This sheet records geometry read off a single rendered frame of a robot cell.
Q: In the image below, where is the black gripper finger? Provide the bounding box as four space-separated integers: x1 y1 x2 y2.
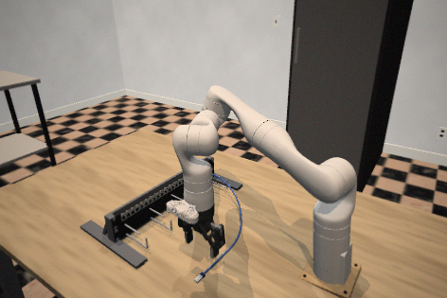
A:
197 223 225 258
178 218 193 244

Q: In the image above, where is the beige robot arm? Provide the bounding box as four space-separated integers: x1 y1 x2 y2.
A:
167 85 357 286

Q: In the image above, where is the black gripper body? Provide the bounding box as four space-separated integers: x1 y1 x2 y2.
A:
191 204 215 234

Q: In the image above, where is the white and dark blue plug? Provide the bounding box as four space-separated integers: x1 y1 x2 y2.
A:
194 272 206 283

